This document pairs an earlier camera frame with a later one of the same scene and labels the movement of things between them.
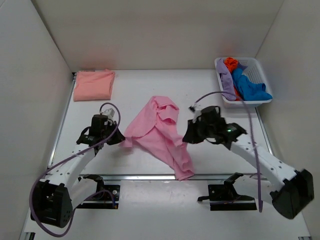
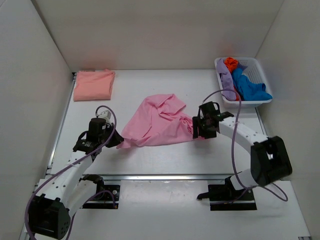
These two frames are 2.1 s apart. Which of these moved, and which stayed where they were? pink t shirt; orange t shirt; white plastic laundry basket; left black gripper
Moved: pink t shirt
Stayed: orange t shirt; left black gripper; white plastic laundry basket
